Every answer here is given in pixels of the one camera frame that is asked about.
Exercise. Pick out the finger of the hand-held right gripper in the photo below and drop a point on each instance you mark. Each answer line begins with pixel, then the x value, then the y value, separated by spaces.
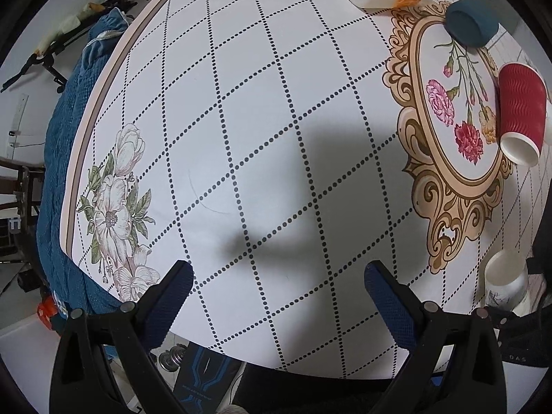
pixel 539 266

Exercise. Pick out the dark wooden chair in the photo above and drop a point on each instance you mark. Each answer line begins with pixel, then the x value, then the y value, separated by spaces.
pixel 23 207

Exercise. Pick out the black tripod stand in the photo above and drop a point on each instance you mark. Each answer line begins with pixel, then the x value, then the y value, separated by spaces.
pixel 43 62

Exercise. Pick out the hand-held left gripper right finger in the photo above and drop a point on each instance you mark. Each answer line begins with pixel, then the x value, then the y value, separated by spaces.
pixel 388 302

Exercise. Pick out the blue quilted blanket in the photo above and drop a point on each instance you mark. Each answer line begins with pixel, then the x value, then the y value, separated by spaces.
pixel 64 138

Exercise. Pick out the metal dumbbell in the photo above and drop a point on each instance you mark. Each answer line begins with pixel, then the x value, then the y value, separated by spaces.
pixel 170 358

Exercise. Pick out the white floral printed tablecloth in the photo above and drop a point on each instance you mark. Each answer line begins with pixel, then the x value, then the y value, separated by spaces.
pixel 267 138

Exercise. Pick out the orange plastic object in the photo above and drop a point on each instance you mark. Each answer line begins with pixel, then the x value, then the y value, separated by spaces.
pixel 46 312

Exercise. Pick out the dark teal cup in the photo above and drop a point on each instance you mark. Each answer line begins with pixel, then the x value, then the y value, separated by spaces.
pixel 472 21

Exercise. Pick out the black and blue box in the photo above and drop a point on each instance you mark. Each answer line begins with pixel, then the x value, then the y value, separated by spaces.
pixel 207 379

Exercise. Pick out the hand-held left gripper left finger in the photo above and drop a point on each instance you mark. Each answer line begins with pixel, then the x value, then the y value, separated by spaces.
pixel 172 293

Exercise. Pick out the red ribbed paper cup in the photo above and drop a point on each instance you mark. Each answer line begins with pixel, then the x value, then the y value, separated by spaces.
pixel 522 103

